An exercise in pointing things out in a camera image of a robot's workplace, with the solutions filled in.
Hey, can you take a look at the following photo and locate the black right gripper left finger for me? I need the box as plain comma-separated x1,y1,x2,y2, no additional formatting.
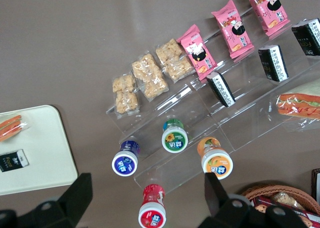
0,172,94,228

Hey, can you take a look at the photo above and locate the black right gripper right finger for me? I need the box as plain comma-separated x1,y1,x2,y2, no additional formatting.
197,172,313,228

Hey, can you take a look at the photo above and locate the green gum bottle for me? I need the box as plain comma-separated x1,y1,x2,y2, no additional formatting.
161,118,189,153

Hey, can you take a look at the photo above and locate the orange gum bottle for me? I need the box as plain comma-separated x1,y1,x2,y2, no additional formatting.
196,137,234,180

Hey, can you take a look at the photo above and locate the cream plastic tray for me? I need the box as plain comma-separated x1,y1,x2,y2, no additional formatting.
0,104,79,196

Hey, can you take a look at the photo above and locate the blue gum bottle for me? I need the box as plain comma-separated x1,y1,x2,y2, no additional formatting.
111,136,141,177

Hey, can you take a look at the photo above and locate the red gum bottle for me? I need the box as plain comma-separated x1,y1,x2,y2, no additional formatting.
138,184,167,228

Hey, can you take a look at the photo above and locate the red cookie box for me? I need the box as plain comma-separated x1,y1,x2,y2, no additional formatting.
249,196,320,228

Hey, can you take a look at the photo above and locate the brown wicker basket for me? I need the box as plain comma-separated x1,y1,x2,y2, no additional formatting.
241,184,320,216

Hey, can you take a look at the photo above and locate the clear-wrapped rice crisp pack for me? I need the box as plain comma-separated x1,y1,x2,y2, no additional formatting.
154,39,195,83
271,191,305,210
131,53,169,102
111,73,140,119

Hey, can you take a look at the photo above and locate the black snack pack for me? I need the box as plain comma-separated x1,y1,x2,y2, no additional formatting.
0,149,30,173
291,18,320,57
257,45,290,83
206,72,236,108

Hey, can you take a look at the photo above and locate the small wrapped sandwich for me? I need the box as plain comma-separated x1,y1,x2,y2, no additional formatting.
0,114,29,142

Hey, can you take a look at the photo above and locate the clear acrylic tiered shelf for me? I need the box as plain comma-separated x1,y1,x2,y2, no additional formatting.
189,7,320,152
106,50,236,195

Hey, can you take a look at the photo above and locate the large wrapped sandwich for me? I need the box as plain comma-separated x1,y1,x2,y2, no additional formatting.
268,85,320,132

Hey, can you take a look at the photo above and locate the pink cartoon snack pack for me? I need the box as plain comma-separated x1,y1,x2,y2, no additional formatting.
211,0,255,60
176,24,218,82
243,0,291,37

